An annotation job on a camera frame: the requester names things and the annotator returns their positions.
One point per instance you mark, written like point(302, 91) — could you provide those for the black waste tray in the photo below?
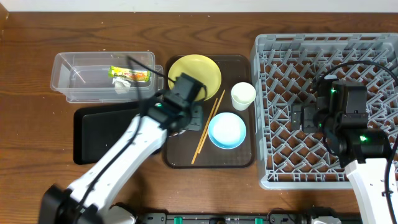
point(97, 128)

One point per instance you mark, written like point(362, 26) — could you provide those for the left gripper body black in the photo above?
point(193, 117)

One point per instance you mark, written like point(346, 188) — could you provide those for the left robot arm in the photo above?
point(89, 199)

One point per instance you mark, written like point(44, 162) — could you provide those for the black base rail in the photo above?
point(272, 218)

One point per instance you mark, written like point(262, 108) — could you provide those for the yellow plate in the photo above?
point(199, 67)

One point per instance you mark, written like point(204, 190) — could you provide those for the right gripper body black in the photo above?
point(313, 121)

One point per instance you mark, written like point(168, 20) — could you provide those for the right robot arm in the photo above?
point(366, 154)

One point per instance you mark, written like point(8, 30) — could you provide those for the white bowl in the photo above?
point(177, 133)

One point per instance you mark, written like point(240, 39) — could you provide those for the green snack wrapper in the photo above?
point(129, 74)

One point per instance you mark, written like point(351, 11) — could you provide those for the white paper cup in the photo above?
point(242, 95)

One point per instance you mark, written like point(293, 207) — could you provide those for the light blue bowl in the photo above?
point(227, 130)

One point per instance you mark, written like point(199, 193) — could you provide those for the white tissue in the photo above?
point(121, 86)

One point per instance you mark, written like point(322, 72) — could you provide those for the grey dishwasher rack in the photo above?
point(282, 69)

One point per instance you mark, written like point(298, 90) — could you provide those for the brown serving tray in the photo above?
point(179, 151)

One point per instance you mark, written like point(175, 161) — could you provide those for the clear plastic bin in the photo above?
point(83, 76)

